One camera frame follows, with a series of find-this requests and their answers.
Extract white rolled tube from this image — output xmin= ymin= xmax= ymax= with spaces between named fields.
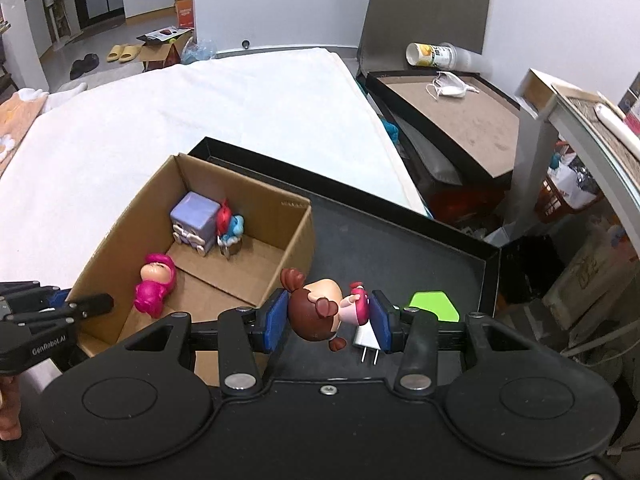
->
xmin=593 ymin=102 xmax=640 ymax=152

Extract pink hooded figurine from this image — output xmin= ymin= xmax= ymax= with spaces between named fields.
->
xmin=132 ymin=253 xmax=176 ymax=319

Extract orange carton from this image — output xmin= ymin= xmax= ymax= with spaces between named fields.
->
xmin=173 ymin=0 xmax=197 ymax=30

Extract paper cup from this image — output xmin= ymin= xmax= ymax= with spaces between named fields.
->
xmin=405 ymin=41 xmax=474 ymax=72

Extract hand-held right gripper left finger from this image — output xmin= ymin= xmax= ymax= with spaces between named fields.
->
xmin=117 ymin=287 xmax=292 ymax=399

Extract black shoes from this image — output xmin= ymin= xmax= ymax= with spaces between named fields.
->
xmin=68 ymin=53 xmax=101 ymax=81

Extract blue plastic bag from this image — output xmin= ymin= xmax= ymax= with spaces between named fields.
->
xmin=179 ymin=38 xmax=219 ymax=65

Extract blue and red figurine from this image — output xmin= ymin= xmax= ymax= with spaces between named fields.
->
xmin=215 ymin=198 xmax=247 ymax=259

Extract brown-haired doll figurine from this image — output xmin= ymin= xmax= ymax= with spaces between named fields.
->
xmin=279 ymin=267 xmax=371 ymax=352

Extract white face mask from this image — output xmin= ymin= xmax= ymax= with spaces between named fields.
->
xmin=425 ymin=70 xmax=481 ymax=101

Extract green hexagonal container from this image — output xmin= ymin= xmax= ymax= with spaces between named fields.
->
xmin=407 ymin=289 xmax=462 ymax=324

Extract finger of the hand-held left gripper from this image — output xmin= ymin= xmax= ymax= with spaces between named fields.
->
xmin=0 ymin=281 xmax=72 ymax=317
xmin=12 ymin=293 xmax=115 ymax=334

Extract open cardboard floor box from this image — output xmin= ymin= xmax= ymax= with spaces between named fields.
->
xmin=135 ymin=26 xmax=194 ymax=72

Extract red basket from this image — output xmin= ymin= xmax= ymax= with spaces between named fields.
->
xmin=532 ymin=172 xmax=604 ymax=224

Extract large black open box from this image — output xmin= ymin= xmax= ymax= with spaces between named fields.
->
xmin=355 ymin=0 xmax=522 ymax=184

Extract purple cube toy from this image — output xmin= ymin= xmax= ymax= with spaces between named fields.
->
xmin=169 ymin=191 xmax=221 ymax=257

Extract peach floral blanket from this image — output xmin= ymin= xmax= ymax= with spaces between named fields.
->
xmin=0 ymin=91 xmax=51 ymax=177

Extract brown cardboard box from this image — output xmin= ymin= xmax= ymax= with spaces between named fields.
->
xmin=69 ymin=153 xmax=316 ymax=392

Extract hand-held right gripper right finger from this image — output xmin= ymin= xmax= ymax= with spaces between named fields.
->
xmin=369 ymin=289 xmax=554 ymax=397

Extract beige tote bag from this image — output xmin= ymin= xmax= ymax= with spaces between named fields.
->
xmin=542 ymin=219 xmax=640 ymax=332

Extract brown desk mat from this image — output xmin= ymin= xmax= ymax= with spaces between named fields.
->
xmin=552 ymin=79 xmax=640 ymax=162

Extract person's left hand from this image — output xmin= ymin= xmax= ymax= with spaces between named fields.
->
xmin=0 ymin=374 xmax=24 ymax=442

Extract white plug charger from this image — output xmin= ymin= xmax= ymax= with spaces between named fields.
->
xmin=352 ymin=317 xmax=386 ymax=366

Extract black shallow tray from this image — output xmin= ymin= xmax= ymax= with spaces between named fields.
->
xmin=187 ymin=135 xmax=502 ymax=362

